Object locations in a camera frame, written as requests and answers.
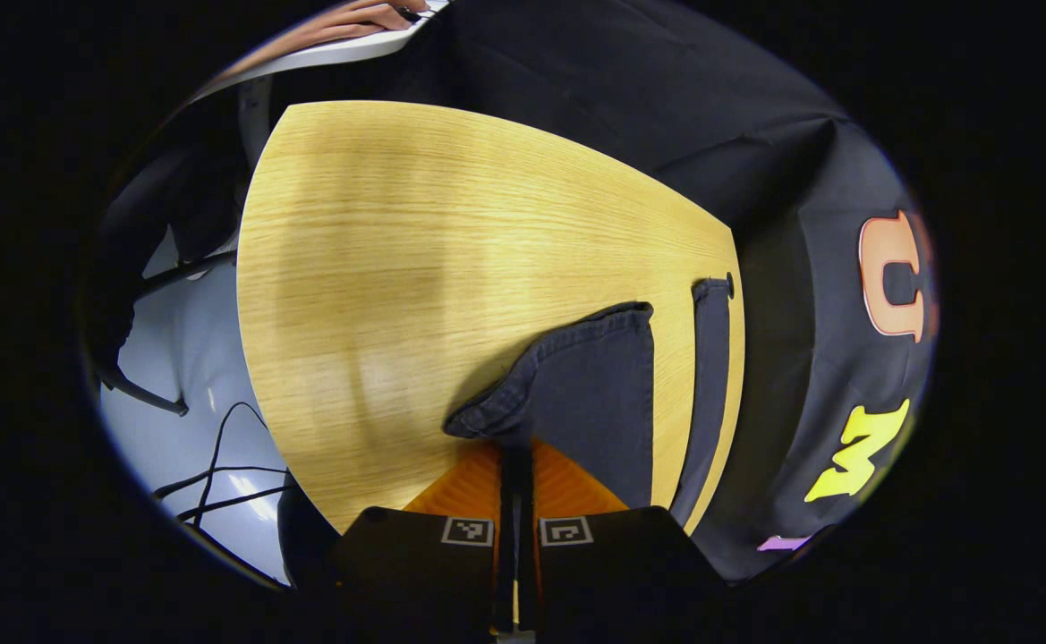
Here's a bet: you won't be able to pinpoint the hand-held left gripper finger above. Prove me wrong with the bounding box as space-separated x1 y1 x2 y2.
330 441 518 640
517 438 727 640

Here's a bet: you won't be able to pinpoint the dark grey jeans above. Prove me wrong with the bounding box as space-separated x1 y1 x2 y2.
442 275 738 530

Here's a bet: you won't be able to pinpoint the black stand leg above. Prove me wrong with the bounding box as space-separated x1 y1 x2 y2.
93 250 237 418

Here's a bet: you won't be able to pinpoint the black backdrop cloth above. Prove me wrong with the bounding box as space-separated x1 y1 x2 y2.
268 0 942 587

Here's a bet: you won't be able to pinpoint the black floor cable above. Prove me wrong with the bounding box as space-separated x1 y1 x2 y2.
151 401 291 529

